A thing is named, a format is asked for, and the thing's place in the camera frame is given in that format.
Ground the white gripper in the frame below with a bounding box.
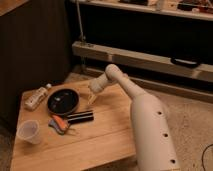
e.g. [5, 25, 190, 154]
[88, 74, 109, 104]

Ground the clear plastic cup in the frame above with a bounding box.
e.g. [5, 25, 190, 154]
[16, 120, 42, 144]

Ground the metal pole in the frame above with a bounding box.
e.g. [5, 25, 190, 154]
[76, 0, 86, 43]

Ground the black cable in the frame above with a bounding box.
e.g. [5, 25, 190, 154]
[200, 143, 213, 171]

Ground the wooden shelf unit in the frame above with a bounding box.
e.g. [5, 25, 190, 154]
[69, 0, 213, 101]

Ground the black ceramic bowl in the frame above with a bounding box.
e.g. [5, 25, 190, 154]
[47, 89, 79, 116]

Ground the black rectangular box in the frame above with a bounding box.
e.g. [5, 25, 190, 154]
[67, 111, 94, 124]

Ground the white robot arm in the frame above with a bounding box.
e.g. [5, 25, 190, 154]
[89, 64, 181, 171]

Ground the blue grey tool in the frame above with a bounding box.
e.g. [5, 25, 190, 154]
[48, 119, 78, 136]

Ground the white plastic bottle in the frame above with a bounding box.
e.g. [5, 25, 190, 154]
[24, 83, 52, 111]

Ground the black handle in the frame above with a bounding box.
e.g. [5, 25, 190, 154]
[170, 58, 201, 68]

